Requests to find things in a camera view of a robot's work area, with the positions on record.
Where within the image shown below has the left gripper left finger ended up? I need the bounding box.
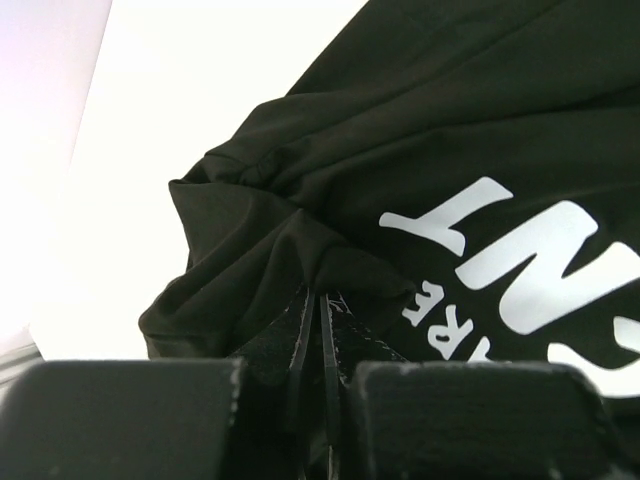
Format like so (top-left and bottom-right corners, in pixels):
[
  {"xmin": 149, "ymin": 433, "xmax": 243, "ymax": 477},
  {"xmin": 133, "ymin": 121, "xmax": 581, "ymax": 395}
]
[{"xmin": 1, "ymin": 289, "xmax": 315, "ymax": 479}]

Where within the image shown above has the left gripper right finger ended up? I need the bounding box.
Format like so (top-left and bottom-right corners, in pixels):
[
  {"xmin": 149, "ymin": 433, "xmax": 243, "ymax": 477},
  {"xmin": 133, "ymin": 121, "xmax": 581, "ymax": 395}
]
[{"xmin": 318, "ymin": 294, "xmax": 639, "ymax": 479}]

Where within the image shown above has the black printed t-shirt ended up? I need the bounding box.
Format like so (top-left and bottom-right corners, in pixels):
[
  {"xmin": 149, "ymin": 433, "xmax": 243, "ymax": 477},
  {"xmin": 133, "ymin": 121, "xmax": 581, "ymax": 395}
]
[{"xmin": 139, "ymin": 1, "xmax": 639, "ymax": 415}]

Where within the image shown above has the left aluminium frame post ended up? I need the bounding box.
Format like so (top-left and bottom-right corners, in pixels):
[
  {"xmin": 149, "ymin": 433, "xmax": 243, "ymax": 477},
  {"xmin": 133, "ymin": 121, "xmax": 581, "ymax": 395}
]
[{"xmin": 0, "ymin": 344, "xmax": 43, "ymax": 384}]

